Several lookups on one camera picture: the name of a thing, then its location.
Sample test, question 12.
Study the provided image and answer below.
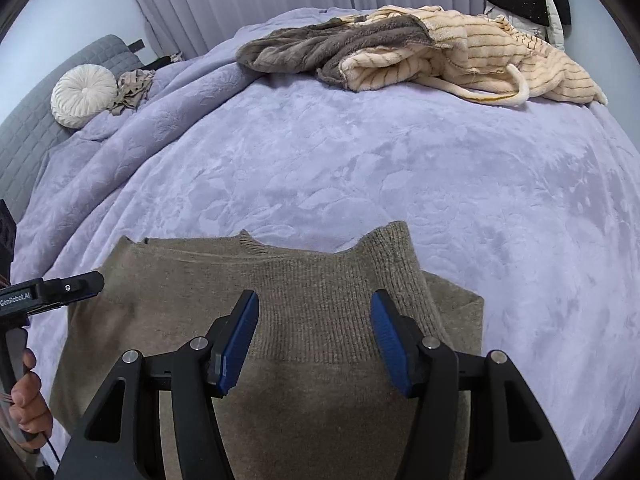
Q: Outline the cream striped fleece garment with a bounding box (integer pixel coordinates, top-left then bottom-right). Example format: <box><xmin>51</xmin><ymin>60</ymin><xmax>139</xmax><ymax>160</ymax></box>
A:
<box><xmin>320</xmin><ymin>5</ymin><xmax>610</xmax><ymax>109</ymax></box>

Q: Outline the brown knit sweater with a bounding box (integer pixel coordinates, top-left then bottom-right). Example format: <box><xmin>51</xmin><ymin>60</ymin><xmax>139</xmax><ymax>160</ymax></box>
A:
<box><xmin>49</xmin><ymin>221</ymin><xmax>485</xmax><ymax>480</ymax></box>

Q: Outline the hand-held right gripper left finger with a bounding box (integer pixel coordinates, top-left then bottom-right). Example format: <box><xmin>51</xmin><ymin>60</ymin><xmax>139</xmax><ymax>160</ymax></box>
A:
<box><xmin>54</xmin><ymin>289</ymin><xmax>261</xmax><ymax>480</ymax></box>

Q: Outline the round white pleated cushion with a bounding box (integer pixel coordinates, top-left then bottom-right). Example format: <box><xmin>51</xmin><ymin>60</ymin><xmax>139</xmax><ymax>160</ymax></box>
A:
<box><xmin>51</xmin><ymin>64</ymin><xmax>120</xmax><ymax>129</ymax></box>

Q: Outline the person's left hand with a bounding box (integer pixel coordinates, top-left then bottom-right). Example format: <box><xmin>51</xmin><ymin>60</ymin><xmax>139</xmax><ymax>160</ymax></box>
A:
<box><xmin>8</xmin><ymin>349</ymin><xmax>54</xmax><ymax>443</ymax></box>

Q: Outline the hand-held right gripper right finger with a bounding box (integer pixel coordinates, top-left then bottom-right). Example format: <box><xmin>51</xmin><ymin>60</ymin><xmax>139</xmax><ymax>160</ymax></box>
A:
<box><xmin>370</xmin><ymin>289</ymin><xmax>576</xmax><ymax>480</ymax></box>

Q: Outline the grey-brown fleece garment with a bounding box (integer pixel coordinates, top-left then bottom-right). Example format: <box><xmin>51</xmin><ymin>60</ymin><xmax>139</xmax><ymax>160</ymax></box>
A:
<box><xmin>236</xmin><ymin>12</ymin><xmax>437</xmax><ymax>92</ymax></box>

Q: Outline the lavender plush blanket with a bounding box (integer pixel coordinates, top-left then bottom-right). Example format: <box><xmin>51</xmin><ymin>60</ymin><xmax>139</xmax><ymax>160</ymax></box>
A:
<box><xmin>10</xmin><ymin>6</ymin><xmax>632</xmax><ymax>480</ymax></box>

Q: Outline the grey quilted headboard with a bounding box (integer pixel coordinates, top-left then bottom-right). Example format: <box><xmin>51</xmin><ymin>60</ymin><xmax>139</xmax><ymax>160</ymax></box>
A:
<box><xmin>0</xmin><ymin>35</ymin><xmax>147</xmax><ymax>221</ymax></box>

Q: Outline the crumpled beige cloth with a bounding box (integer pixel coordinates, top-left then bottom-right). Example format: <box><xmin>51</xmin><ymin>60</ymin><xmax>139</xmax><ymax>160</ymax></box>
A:
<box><xmin>107</xmin><ymin>68</ymin><xmax>157</xmax><ymax>117</ymax></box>

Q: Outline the white hanging garment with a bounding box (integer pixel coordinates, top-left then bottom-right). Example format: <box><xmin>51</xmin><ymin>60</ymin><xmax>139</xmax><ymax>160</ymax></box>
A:
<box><xmin>483</xmin><ymin>0</ymin><xmax>567</xmax><ymax>52</ymax></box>

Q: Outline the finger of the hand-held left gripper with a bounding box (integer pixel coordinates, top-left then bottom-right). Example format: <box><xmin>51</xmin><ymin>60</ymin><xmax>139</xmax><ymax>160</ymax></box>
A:
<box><xmin>31</xmin><ymin>270</ymin><xmax>106</xmax><ymax>311</ymax></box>

